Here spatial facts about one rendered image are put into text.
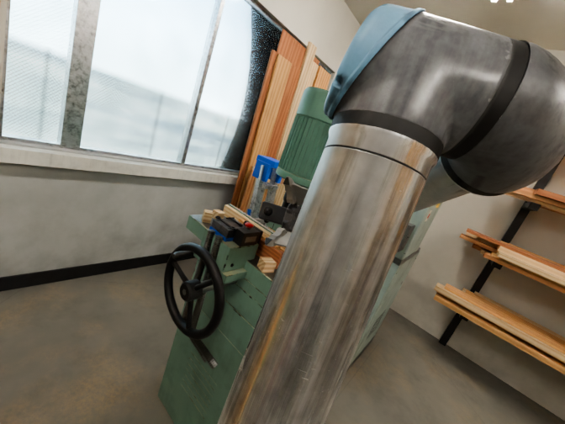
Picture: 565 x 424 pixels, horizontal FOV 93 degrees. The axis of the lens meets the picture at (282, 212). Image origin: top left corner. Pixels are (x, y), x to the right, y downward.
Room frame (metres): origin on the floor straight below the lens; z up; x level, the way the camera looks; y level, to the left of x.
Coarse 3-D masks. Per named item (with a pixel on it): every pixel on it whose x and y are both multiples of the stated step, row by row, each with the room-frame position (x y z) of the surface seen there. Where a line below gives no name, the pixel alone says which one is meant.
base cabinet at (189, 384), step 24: (216, 336) 0.85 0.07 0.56; (240, 336) 0.79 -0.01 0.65; (168, 360) 0.98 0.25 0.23; (192, 360) 0.89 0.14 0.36; (216, 360) 0.83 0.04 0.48; (240, 360) 0.77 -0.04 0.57; (168, 384) 0.95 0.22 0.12; (192, 384) 0.87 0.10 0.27; (216, 384) 0.80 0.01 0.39; (168, 408) 0.92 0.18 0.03; (192, 408) 0.85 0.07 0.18; (216, 408) 0.78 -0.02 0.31
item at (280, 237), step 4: (280, 228) 0.59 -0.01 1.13; (276, 232) 0.58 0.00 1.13; (280, 232) 0.58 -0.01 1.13; (284, 232) 0.59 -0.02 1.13; (288, 232) 0.60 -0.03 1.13; (272, 236) 0.56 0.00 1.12; (276, 236) 0.56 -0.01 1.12; (280, 236) 0.57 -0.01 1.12; (284, 236) 0.58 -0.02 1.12; (288, 236) 0.58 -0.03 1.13; (268, 240) 0.54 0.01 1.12; (272, 240) 0.54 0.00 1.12; (276, 240) 0.56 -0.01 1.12; (280, 240) 0.56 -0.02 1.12; (284, 240) 0.57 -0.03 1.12; (268, 244) 0.53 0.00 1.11; (272, 244) 0.54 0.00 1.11; (276, 244) 0.55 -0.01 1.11; (280, 244) 0.55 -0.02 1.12; (284, 244) 0.55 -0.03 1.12
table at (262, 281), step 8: (192, 216) 1.04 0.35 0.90; (200, 216) 1.07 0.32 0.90; (224, 216) 1.18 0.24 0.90; (192, 224) 1.03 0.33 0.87; (200, 224) 1.00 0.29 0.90; (208, 224) 1.02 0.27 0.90; (200, 232) 0.99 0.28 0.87; (256, 256) 0.90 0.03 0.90; (248, 264) 0.83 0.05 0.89; (256, 264) 0.84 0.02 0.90; (224, 272) 0.77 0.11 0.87; (232, 272) 0.79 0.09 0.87; (240, 272) 0.81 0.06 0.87; (248, 272) 0.83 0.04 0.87; (256, 272) 0.81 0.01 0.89; (224, 280) 0.75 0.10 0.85; (232, 280) 0.78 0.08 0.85; (248, 280) 0.82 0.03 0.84; (256, 280) 0.80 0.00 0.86; (264, 280) 0.79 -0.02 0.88; (272, 280) 0.77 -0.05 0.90; (256, 288) 0.80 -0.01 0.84; (264, 288) 0.78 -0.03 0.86
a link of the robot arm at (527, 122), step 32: (544, 64) 0.26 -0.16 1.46; (544, 96) 0.26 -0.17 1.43; (512, 128) 0.26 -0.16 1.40; (544, 128) 0.26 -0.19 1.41; (448, 160) 0.36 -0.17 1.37; (480, 160) 0.29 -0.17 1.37; (512, 160) 0.28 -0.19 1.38; (544, 160) 0.28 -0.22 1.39; (448, 192) 0.42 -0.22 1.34; (480, 192) 0.35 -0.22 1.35
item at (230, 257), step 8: (224, 248) 0.78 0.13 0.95; (232, 248) 0.77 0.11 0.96; (240, 248) 0.80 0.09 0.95; (248, 248) 0.83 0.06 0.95; (256, 248) 0.87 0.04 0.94; (224, 256) 0.77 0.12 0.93; (232, 256) 0.78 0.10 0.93; (240, 256) 0.81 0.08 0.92; (248, 256) 0.84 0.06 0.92; (224, 264) 0.76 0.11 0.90; (232, 264) 0.78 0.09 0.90; (240, 264) 0.82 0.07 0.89
